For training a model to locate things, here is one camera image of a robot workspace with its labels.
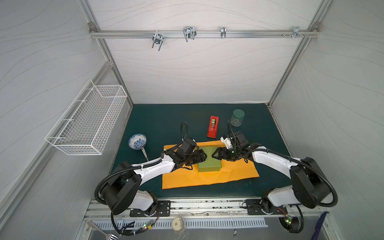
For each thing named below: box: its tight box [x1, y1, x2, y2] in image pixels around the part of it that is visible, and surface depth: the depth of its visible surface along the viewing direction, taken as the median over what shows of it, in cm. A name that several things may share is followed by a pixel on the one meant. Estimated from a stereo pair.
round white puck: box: [172, 216, 184, 232], surface depth 62 cm
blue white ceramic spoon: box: [128, 133, 149, 162], surface depth 98 cm
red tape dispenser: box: [207, 115, 219, 139], surface depth 103 cm
